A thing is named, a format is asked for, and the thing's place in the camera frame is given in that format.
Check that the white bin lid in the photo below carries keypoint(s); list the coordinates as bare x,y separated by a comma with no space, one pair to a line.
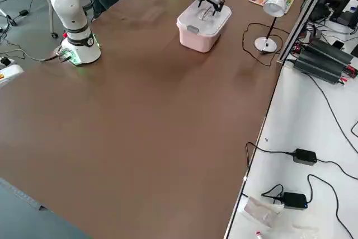
193,19

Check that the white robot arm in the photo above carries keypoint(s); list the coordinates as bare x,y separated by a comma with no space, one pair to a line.
70,4

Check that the pink plastic bin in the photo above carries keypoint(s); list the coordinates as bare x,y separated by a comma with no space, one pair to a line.
195,43

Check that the white desk lamp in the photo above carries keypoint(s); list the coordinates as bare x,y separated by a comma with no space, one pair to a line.
275,4

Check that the black electronic box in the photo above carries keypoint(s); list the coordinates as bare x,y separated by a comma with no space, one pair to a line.
321,6

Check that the dark grey finned power supply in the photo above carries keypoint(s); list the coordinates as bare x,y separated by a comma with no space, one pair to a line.
319,66
330,51

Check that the black phone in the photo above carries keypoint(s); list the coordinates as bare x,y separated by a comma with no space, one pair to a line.
338,44

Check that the green circuit board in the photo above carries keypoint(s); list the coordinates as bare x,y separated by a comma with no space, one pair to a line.
65,54

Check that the black power adapter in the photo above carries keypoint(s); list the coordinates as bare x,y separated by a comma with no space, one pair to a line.
294,200
305,157

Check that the small black floor adapter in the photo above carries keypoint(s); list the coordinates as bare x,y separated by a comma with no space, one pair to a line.
23,13

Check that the white caster leg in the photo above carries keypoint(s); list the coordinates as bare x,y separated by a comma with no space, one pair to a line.
9,18

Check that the white power strip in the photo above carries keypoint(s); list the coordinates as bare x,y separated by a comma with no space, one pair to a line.
5,61

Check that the white controller box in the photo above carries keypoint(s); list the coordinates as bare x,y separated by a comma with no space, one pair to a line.
9,76

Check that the silver plastic bag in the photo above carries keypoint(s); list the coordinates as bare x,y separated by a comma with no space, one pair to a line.
261,211

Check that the small red capped tube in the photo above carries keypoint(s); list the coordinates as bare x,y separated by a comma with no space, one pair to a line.
259,234

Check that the clear plastic bag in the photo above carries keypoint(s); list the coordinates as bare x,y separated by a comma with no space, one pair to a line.
305,230

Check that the aluminium frame post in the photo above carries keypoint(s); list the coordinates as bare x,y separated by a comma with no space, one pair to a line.
302,18

